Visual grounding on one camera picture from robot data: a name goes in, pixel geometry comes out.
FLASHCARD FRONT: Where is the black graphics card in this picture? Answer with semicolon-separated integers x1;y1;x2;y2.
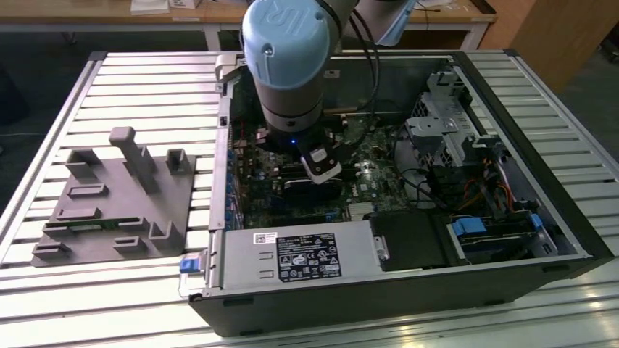
281;175;345;201

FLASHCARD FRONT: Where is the green motherboard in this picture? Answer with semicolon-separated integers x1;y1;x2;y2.
229;115;412;229

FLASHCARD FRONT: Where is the silver heat sink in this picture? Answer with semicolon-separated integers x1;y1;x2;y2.
348;202;377;219

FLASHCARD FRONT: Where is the silver metal drive cage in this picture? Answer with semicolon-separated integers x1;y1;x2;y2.
404;71;500;168

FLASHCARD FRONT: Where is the grey power supply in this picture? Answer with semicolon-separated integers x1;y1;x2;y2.
217;221;377;288

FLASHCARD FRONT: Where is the grey parts rack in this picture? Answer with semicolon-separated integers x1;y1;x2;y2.
29;126;198;269

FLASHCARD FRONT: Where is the black fan shroud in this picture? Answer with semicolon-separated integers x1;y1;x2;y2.
368;211;459;273

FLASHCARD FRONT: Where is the blue case latch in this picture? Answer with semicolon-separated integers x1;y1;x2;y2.
178;254;205;275

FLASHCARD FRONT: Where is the blue disk carrier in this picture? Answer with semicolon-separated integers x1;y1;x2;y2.
451;215;487;237

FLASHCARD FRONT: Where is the white box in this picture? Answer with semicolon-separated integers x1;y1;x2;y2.
129;0;170;16

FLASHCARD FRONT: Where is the green RAM stick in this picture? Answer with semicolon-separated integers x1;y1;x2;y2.
65;220;120;231

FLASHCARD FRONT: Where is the black open PC case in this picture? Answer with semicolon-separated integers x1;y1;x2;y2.
186;49;616;337

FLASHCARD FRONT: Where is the wooden desk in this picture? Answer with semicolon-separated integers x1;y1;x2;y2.
0;0;499;51

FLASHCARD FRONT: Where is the wooden cabinet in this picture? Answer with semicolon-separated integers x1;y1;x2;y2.
483;0;619;94

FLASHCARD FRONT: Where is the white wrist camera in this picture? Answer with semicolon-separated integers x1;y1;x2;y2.
298;144;344;186

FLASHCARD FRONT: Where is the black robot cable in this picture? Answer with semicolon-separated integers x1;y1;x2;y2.
346;9;381;123

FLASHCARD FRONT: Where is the black internal cable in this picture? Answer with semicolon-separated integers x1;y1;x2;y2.
399;169;452;212

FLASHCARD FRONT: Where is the orange and yellow wire bundle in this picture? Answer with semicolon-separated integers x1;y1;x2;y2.
457;180;515;212

